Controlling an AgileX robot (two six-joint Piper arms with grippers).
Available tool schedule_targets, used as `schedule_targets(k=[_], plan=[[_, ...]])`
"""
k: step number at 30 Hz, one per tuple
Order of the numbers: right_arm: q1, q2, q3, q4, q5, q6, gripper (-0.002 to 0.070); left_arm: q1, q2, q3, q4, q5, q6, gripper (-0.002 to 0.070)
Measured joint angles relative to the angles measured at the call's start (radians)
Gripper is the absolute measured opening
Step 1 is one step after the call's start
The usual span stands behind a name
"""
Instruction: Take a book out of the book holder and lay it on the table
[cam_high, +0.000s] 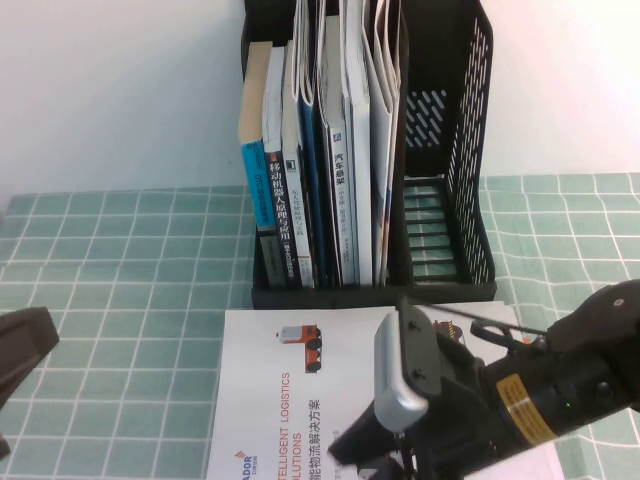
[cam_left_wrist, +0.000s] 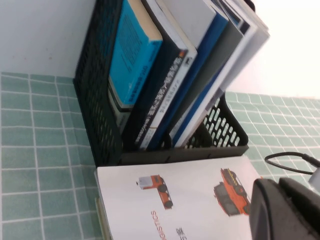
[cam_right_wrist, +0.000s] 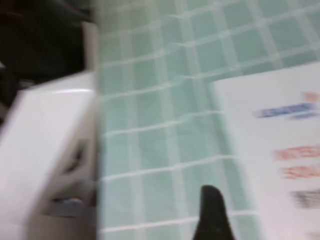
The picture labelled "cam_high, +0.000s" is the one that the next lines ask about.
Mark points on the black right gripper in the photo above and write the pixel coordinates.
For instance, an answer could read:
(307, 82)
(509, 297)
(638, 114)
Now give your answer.
(450, 435)

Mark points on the white orange logistics brochure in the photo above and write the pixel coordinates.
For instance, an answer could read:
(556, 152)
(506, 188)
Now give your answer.
(280, 360)

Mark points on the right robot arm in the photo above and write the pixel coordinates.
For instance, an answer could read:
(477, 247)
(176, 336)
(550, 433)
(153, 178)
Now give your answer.
(590, 360)

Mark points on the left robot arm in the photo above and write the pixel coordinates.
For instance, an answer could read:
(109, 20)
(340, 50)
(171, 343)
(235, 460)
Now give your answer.
(22, 345)

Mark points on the black plastic book holder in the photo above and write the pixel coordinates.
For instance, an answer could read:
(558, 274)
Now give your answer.
(375, 297)

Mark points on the white spine automotive book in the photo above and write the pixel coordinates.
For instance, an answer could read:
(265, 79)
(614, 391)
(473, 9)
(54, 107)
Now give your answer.
(342, 190)

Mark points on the dark blue thin book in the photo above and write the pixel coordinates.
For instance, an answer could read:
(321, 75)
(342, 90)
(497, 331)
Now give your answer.
(312, 190)

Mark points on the grey spine thin book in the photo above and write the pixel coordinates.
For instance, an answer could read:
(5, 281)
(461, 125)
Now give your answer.
(295, 200)

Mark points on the black spine robotics book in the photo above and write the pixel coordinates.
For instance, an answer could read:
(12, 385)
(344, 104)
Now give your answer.
(280, 200)

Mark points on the blue spine book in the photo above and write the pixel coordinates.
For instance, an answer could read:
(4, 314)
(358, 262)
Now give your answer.
(254, 175)

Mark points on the white glossy magazine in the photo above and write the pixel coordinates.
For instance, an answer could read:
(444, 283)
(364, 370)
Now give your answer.
(384, 150)

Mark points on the green checked tablecloth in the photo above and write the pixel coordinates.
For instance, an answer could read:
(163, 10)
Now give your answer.
(125, 350)

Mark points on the white folded thin brochure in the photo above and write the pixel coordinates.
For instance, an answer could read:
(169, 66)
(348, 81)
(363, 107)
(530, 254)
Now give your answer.
(302, 50)

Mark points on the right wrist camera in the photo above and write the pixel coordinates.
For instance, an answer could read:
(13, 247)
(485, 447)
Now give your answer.
(395, 360)

